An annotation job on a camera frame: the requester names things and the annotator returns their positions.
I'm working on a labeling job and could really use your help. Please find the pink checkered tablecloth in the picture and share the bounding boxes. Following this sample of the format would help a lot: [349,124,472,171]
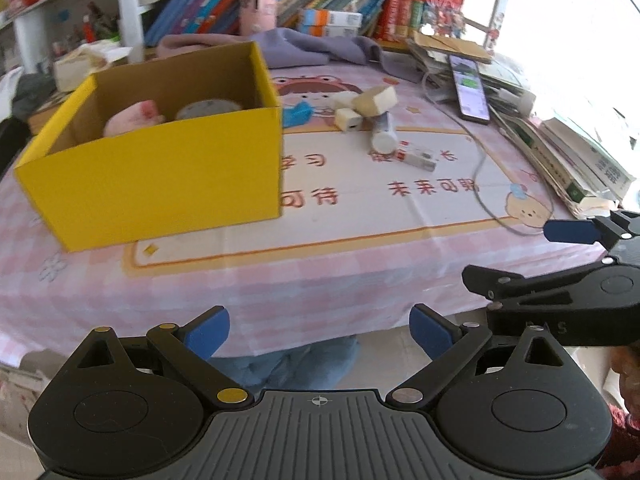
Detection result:
[1,63,600,365]

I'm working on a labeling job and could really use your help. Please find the beige foam block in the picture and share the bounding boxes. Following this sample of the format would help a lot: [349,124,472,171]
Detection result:
[352,86,398,117]

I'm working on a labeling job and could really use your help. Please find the pink cylindrical container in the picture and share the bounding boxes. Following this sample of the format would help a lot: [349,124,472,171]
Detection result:
[240,0,278,36]

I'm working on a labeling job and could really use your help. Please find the brown paper envelope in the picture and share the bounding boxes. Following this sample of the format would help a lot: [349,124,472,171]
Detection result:
[412,32,492,63]

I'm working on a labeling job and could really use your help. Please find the orange blue white boxes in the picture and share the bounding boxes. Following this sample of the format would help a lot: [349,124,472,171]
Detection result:
[296,9,362,37]

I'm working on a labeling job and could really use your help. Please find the small white card box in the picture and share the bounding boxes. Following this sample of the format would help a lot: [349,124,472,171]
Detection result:
[395,142,437,172]

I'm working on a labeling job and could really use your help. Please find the red book set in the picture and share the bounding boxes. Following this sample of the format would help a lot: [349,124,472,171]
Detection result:
[373,0,465,42]

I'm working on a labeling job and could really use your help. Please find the pink plush pig toy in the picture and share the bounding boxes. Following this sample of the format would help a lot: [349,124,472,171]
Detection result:
[103,100,165,138]

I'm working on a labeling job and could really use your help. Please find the small white charger cube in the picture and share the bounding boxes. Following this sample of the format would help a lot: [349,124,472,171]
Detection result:
[334,107,363,132]

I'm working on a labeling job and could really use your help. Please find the yellow tape roll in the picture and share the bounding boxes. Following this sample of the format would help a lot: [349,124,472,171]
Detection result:
[175,99,242,120]

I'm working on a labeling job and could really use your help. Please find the yellow cardboard box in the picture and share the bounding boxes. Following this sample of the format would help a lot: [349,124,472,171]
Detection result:
[14,42,283,252]

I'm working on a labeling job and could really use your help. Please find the blue wrapper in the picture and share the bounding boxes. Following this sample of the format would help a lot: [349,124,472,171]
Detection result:
[282,101,314,129]

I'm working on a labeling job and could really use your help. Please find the stack of books right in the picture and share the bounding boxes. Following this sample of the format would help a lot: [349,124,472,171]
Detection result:
[495,110,639,219]

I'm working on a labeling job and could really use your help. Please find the purple pink cloth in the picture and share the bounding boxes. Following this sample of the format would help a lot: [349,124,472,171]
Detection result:
[155,27,423,84]

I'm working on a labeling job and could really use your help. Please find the white adapter on books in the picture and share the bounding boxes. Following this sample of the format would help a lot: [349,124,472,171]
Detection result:
[488,87,536,118]

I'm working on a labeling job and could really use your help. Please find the white spray bottle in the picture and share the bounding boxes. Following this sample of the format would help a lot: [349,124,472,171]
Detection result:
[371,112,399,155]

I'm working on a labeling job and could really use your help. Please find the white charging cable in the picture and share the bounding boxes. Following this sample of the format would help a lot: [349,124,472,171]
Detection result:
[422,69,557,238]

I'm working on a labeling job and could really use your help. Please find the large white charger plug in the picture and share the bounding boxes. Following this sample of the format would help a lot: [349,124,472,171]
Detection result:
[330,91,358,110]

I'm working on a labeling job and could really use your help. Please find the white tissue bag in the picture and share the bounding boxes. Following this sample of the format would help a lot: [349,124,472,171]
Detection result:
[53,40,131,93]

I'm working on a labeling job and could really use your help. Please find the black smartphone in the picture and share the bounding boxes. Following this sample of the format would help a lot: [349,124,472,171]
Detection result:
[448,54,490,125]

